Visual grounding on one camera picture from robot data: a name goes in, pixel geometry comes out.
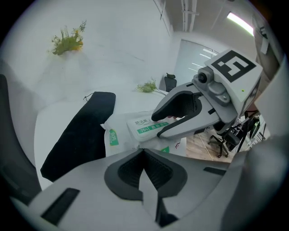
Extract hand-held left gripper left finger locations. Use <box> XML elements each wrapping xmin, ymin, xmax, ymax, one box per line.
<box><xmin>28</xmin><ymin>148</ymin><xmax>157</xmax><ymax>231</ymax></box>

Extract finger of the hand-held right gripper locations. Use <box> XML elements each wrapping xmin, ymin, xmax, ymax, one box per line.
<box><xmin>151</xmin><ymin>82</ymin><xmax>203</xmax><ymax>123</ymax></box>
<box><xmin>157</xmin><ymin>95</ymin><xmax>221</xmax><ymax>141</ymax></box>

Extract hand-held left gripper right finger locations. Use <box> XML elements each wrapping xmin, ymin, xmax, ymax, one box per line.
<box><xmin>143</xmin><ymin>148</ymin><xmax>233</xmax><ymax>221</ymax></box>

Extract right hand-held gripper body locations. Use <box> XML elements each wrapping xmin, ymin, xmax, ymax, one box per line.
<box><xmin>191</xmin><ymin>49</ymin><xmax>264</xmax><ymax>135</ymax></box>

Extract white alcohol wipes pack lid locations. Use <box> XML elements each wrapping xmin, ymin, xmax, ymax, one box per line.
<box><xmin>126</xmin><ymin>114</ymin><xmax>170</xmax><ymax>143</ymax></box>

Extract white wet wipe pack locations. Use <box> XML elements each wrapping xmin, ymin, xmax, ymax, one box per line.
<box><xmin>100</xmin><ymin>110</ymin><xmax>187</xmax><ymax>159</ymax></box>

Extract green artificial flower sprig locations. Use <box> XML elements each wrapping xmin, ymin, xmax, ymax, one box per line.
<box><xmin>135</xmin><ymin>77</ymin><xmax>168</xmax><ymax>96</ymax></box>

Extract person's olive shirt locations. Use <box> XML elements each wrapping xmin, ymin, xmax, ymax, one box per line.
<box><xmin>251</xmin><ymin>13</ymin><xmax>284</xmax><ymax>82</ymax></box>

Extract frosted glass door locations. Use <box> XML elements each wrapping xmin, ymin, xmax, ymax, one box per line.
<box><xmin>173</xmin><ymin>39</ymin><xmax>221</xmax><ymax>91</ymax></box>

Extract black fabric pouch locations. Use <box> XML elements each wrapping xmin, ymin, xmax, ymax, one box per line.
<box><xmin>40</xmin><ymin>91</ymin><xmax>117</xmax><ymax>183</ymax></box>

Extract ceiling light panel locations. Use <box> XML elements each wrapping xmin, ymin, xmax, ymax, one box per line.
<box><xmin>226</xmin><ymin>12</ymin><xmax>255</xmax><ymax>37</ymax></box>

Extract large black mesh office chair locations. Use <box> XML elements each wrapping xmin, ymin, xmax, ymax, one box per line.
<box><xmin>0</xmin><ymin>73</ymin><xmax>43</xmax><ymax>206</ymax></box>

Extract white ceiling pipes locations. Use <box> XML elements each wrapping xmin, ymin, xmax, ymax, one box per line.
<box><xmin>181</xmin><ymin>0</ymin><xmax>200</xmax><ymax>32</ymax></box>

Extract yellow green flower bouquet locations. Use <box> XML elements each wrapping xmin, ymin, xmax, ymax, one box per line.
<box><xmin>47</xmin><ymin>19</ymin><xmax>88</xmax><ymax>57</ymax></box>

